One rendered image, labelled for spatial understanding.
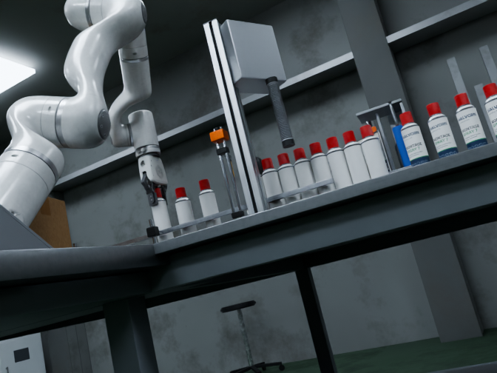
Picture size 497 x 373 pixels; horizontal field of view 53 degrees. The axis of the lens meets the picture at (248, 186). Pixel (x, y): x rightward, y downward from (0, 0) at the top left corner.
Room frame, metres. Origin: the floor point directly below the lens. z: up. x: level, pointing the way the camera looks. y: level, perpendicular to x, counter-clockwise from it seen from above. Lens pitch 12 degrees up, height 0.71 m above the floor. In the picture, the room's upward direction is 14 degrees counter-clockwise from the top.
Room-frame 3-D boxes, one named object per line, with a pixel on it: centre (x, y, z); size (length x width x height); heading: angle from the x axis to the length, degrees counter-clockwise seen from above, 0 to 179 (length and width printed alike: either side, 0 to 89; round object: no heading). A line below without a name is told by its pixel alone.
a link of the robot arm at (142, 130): (1.61, 0.31, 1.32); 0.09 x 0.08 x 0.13; 106
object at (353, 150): (1.40, -0.32, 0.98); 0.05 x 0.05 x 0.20
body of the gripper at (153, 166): (1.62, 0.31, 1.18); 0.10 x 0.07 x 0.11; 161
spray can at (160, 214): (1.62, 0.31, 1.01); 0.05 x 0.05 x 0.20
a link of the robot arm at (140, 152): (1.61, 0.31, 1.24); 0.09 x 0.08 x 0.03; 161
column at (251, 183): (1.36, -0.01, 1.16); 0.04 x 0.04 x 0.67; 71
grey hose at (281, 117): (1.36, -0.14, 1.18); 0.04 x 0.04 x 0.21
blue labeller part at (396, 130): (1.40, -0.47, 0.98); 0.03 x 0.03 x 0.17
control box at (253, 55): (1.39, -0.09, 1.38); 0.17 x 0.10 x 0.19; 126
